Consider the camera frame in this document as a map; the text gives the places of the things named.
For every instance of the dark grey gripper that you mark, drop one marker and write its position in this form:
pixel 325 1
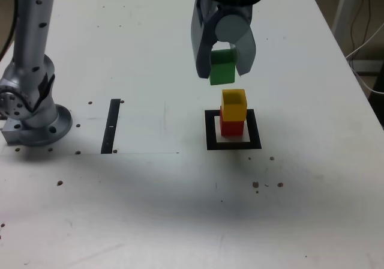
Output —
pixel 237 9

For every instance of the green cube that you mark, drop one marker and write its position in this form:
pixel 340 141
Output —
pixel 222 72

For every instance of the yellow cube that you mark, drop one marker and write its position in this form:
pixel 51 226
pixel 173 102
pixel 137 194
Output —
pixel 234 111

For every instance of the red cube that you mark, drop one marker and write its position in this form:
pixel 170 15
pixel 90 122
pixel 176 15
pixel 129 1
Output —
pixel 232 129

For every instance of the black tape square outline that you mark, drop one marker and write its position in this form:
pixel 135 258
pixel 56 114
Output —
pixel 210 131

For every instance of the black tape strip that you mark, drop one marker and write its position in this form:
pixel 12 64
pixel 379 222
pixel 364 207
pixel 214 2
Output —
pixel 109 131

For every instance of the white frame post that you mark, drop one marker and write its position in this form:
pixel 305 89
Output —
pixel 345 4

